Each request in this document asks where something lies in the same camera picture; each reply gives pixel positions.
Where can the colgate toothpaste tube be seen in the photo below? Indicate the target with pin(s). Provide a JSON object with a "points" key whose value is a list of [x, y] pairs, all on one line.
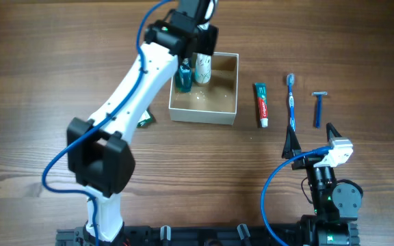
{"points": [[261, 91]]}

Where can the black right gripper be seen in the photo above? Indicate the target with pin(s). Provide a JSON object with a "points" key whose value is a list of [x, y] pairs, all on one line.
{"points": [[291, 147]]}

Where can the white floral lotion tube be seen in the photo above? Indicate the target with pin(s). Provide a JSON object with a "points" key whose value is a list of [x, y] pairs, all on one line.
{"points": [[202, 72]]}

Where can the green white soap packet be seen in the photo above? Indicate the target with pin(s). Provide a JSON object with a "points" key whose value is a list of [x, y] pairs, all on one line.
{"points": [[146, 119]]}

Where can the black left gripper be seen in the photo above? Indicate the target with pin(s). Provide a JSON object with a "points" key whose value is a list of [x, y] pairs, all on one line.
{"points": [[208, 42]]}

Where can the blue toothbrush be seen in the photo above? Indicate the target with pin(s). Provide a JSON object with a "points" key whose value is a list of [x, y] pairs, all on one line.
{"points": [[292, 119]]}

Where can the teal mouthwash bottle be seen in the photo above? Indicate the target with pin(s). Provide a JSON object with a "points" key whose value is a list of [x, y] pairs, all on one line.
{"points": [[183, 77]]}

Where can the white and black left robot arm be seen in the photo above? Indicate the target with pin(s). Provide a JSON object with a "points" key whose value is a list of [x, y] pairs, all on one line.
{"points": [[98, 149]]}

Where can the blue disposable razor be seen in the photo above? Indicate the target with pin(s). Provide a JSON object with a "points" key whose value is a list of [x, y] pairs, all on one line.
{"points": [[319, 96]]}

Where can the white cardboard box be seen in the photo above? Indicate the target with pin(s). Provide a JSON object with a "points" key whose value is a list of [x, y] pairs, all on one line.
{"points": [[212, 103]]}

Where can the black mounting rail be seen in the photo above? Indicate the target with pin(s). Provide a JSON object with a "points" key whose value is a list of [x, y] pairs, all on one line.
{"points": [[241, 235]]}

